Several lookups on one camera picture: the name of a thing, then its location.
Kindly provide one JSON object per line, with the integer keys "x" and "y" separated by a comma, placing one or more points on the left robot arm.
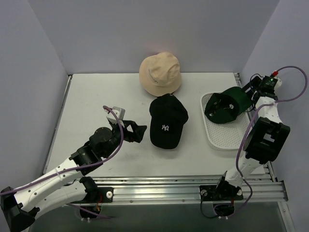
{"x": 69, "y": 181}

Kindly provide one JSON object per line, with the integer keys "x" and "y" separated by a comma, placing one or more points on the black baseball cap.
{"x": 168, "y": 117}

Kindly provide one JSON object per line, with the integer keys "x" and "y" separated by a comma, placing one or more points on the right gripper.
{"x": 249, "y": 88}

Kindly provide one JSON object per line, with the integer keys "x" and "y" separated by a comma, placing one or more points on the green baseball cap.
{"x": 226, "y": 106}

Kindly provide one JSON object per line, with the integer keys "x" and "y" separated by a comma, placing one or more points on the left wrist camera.
{"x": 115, "y": 115}

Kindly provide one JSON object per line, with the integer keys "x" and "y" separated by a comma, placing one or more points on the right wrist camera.
{"x": 271, "y": 82}

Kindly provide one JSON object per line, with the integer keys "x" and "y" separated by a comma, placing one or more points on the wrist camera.
{"x": 115, "y": 115}
{"x": 271, "y": 82}

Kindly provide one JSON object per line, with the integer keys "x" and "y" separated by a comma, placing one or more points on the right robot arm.
{"x": 263, "y": 140}

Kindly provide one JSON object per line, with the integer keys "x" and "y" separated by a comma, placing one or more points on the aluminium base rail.
{"x": 183, "y": 189}

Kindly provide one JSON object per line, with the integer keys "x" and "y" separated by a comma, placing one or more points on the beige bucket hat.
{"x": 160, "y": 74}

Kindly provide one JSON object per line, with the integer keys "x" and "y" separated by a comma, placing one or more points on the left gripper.
{"x": 127, "y": 130}

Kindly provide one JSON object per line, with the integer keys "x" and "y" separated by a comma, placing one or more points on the white perforated tray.
{"x": 224, "y": 137}

